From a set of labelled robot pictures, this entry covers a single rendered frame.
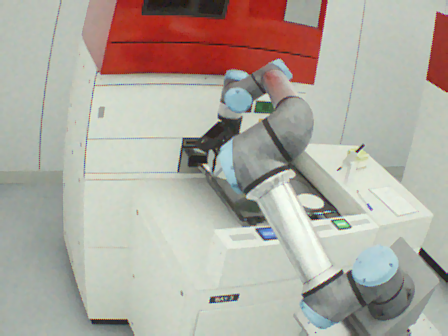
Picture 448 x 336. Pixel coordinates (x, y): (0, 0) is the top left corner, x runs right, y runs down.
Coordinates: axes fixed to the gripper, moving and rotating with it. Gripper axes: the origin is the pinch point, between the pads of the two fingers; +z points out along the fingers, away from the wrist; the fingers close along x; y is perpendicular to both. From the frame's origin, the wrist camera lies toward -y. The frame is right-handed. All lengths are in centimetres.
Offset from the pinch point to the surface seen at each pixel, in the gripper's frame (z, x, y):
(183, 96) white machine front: -21.4, 16.8, -1.7
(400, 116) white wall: 29, 24, 306
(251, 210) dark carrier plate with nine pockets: 1.4, -20.7, -6.1
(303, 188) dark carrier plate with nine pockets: 1.3, -22.2, 22.4
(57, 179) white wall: 88, 160, 42
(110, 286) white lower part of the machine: 61, 27, -21
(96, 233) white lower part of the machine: 33, 30, -26
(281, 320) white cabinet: 29, -48, -14
